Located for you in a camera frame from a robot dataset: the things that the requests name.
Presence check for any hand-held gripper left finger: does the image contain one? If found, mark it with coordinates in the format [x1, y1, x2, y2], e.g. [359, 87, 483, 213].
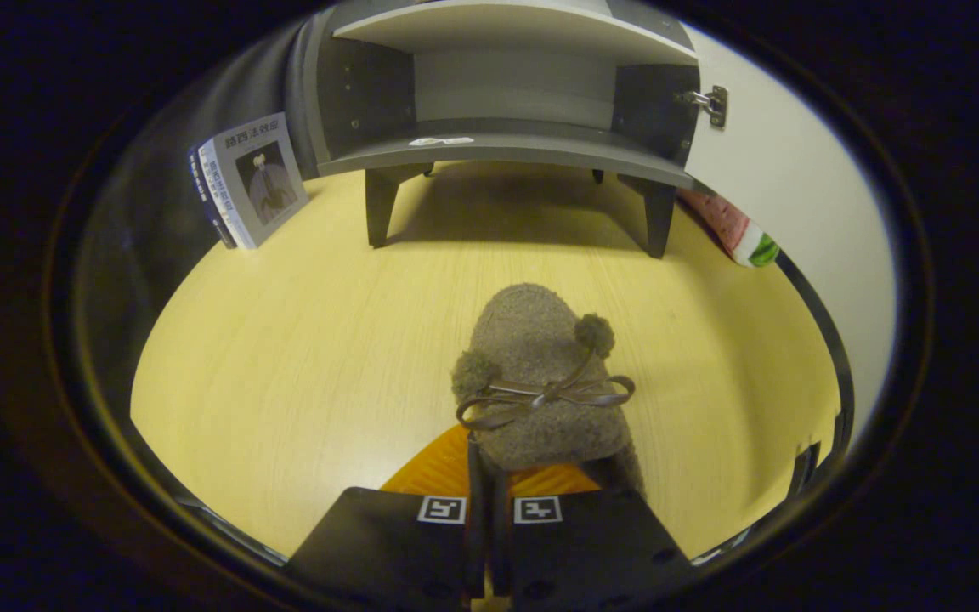
[286, 425, 490, 612]

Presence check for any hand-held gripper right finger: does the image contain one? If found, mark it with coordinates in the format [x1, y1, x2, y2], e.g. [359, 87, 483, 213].
[489, 463, 694, 611]

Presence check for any brown fuzzy pom-pom shoe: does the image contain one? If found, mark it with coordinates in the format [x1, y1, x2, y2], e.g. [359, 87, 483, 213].
[451, 283, 648, 499]

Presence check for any grey shoe cabinet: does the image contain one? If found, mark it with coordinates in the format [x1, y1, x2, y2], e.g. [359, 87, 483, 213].
[286, 0, 705, 260]

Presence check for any metal door hinge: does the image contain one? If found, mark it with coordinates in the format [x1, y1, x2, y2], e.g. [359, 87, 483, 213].
[675, 84, 729, 129]

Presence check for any watermelon print plush toy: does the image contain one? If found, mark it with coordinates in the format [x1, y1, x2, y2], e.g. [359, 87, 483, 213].
[681, 189, 782, 269]

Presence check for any white portrait cover book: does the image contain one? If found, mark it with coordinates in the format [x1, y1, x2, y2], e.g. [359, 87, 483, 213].
[198, 112, 310, 251]

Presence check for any dark blue book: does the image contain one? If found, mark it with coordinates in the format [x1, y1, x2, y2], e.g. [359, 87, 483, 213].
[186, 144, 240, 250]

